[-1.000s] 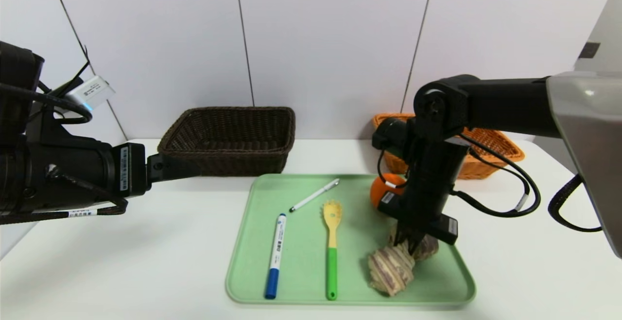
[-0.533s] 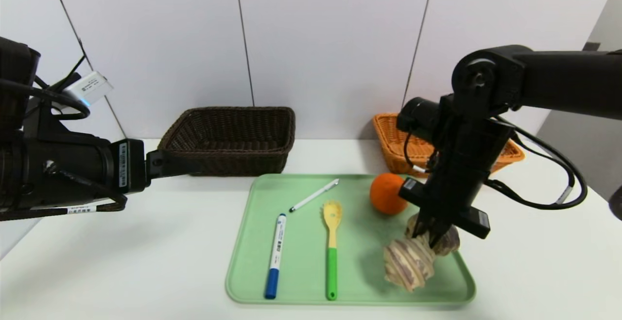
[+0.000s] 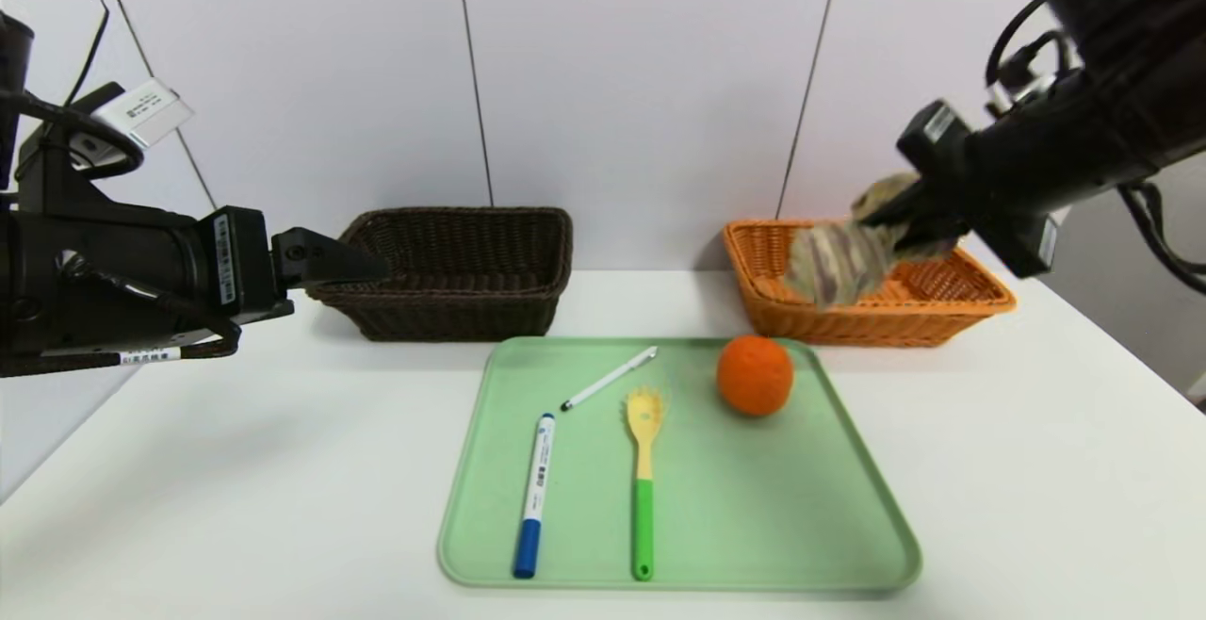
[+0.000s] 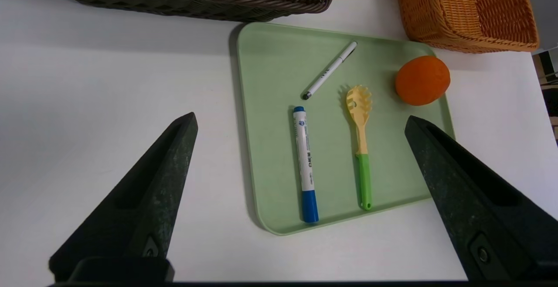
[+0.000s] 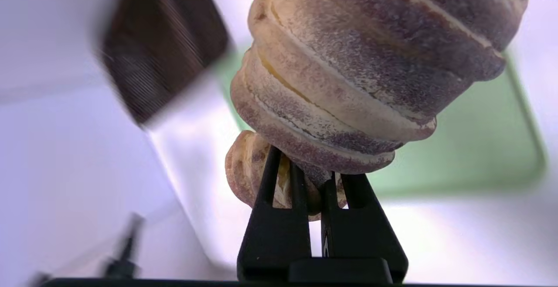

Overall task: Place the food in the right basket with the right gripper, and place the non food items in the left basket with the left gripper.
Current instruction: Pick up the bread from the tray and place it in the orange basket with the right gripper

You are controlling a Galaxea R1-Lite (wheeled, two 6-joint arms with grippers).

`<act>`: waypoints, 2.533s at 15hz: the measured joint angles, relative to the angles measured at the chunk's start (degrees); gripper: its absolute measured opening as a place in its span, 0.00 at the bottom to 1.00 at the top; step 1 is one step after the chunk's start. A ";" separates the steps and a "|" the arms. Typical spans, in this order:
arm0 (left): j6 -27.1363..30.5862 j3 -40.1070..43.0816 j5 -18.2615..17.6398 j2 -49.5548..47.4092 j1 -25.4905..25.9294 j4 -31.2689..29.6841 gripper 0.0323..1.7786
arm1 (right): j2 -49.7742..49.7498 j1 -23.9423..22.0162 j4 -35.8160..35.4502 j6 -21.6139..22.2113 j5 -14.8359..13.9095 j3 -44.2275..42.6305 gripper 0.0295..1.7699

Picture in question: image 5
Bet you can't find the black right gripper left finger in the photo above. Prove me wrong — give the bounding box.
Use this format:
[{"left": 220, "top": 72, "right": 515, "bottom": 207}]
[{"left": 237, "top": 145, "right": 312, "bottom": 281}]

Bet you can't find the dark brown wicker basket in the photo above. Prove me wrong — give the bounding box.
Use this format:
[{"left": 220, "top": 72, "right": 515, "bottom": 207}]
[{"left": 98, "top": 0, "right": 231, "bottom": 126}]

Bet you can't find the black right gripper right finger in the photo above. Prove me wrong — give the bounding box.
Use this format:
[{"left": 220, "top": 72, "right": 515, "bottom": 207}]
[{"left": 321, "top": 171, "right": 409, "bottom": 281}]

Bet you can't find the light green plastic tray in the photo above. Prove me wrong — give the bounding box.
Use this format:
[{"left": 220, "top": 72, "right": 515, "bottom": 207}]
[{"left": 218, "top": 47, "right": 548, "bottom": 196}]

